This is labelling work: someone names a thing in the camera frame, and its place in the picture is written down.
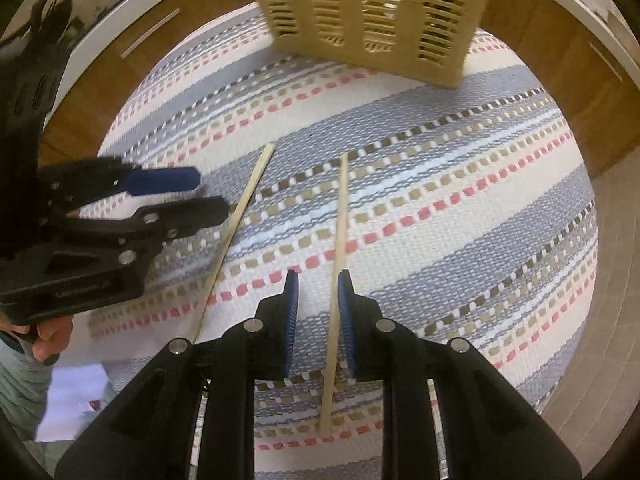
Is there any person's left forearm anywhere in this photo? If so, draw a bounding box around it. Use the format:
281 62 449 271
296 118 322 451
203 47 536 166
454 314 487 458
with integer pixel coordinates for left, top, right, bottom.
0 332 59 442

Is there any striped woven tablecloth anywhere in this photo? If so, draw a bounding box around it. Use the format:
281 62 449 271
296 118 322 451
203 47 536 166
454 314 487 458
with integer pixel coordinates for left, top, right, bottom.
87 2 600 480

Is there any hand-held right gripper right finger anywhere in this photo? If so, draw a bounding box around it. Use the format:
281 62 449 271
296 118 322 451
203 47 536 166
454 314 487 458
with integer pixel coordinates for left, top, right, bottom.
336 269 583 480

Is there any person's left hand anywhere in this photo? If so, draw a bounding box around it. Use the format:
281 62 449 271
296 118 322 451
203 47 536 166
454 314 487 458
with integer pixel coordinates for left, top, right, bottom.
11 315 77 362

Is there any wooden chopstick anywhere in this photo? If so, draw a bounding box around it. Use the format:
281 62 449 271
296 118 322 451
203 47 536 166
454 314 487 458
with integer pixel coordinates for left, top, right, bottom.
189 143 276 345
318 153 349 437

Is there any yellow slotted utensil basket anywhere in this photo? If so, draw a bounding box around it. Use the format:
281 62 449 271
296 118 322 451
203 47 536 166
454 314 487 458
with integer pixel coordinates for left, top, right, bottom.
237 0 501 89

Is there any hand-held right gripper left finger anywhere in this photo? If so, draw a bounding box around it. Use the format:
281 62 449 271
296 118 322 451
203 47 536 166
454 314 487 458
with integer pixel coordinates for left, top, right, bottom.
55 269 301 480

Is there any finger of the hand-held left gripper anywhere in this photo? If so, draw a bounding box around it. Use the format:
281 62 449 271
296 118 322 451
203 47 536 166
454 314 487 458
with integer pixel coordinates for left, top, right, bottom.
66 196 232 262
39 157 203 209

